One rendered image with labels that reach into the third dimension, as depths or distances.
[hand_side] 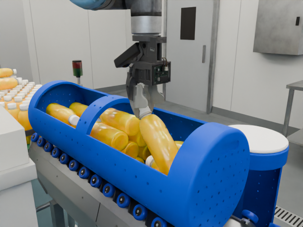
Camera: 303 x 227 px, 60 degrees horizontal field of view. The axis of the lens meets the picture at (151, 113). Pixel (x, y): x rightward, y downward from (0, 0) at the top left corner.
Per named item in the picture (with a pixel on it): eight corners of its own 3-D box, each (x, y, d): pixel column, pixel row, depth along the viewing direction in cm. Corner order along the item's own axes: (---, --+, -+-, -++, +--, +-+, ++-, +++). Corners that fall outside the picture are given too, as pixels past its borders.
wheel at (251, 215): (254, 220, 69) (258, 213, 70) (238, 212, 72) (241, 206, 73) (257, 226, 72) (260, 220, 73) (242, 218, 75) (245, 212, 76)
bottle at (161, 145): (161, 183, 65) (128, 119, 70) (170, 178, 72) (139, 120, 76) (185, 170, 63) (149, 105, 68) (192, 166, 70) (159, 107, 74)
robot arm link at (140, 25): (124, 16, 63) (148, 17, 69) (125, 36, 65) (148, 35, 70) (145, 15, 58) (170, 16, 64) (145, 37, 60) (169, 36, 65)
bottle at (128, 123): (125, 119, 82) (93, 107, 95) (127, 139, 85) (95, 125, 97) (141, 113, 87) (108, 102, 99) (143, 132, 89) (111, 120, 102)
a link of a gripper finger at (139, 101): (141, 123, 65) (145, 86, 64) (126, 117, 69) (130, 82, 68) (150, 122, 68) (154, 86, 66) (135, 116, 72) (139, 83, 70)
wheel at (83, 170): (88, 168, 93) (92, 169, 94) (81, 163, 96) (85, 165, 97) (82, 179, 92) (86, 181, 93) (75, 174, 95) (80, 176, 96)
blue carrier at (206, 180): (178, 262, 57) (198, 136, 51) (26, 143, 116) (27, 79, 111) (240, 218, 77) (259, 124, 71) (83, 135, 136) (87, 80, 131)
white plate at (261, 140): (205, 139, 104) (205, 142, 105) (282, 157, 89) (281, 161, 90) (229, 120, 126) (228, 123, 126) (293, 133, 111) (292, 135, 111)
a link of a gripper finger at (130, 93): (127, 100, 66) (131, 65, 65) (124, 99, 67) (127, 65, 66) (141, 100, 70) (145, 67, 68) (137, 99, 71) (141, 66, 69)
